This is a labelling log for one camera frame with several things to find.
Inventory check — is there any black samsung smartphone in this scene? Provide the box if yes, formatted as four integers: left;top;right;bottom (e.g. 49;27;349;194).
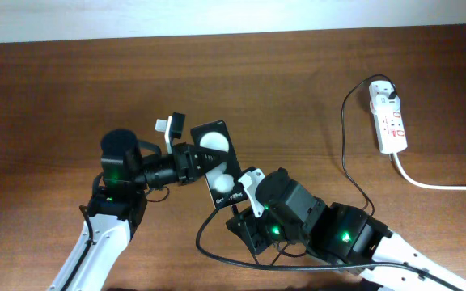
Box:
190;120;248;208

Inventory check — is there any black usb charging cable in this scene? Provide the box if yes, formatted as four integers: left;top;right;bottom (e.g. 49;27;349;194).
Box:
228;74;398;219

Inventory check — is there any white power strip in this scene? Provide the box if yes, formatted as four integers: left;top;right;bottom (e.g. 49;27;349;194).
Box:
368;79;409;154

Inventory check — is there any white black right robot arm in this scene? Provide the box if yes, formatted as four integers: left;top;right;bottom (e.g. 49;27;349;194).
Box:
227;167;466;290

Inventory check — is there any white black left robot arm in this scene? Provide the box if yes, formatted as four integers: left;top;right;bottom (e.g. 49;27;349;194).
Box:
49;129;234;290

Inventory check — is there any white usb charger adapter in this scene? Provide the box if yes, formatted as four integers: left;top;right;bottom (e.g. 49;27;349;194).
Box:
369;81;400;113

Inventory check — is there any white power strip cord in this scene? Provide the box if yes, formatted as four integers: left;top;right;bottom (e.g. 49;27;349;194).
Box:
390;152;466;193

